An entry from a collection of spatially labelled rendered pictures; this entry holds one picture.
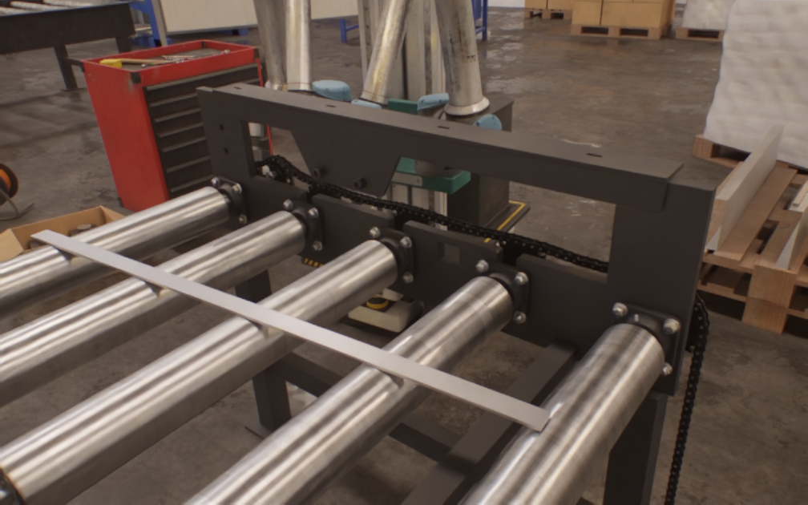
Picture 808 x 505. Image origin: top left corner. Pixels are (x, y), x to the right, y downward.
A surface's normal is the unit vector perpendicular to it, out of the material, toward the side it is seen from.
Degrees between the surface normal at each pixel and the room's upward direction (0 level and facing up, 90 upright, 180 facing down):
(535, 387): 0
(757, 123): 76
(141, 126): 90
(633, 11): 90
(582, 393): 3
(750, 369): 0
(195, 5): 90
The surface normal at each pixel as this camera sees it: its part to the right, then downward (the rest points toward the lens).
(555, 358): -0.03, -0.89
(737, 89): -0.83, 0.14
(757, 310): -0.59, 0.39
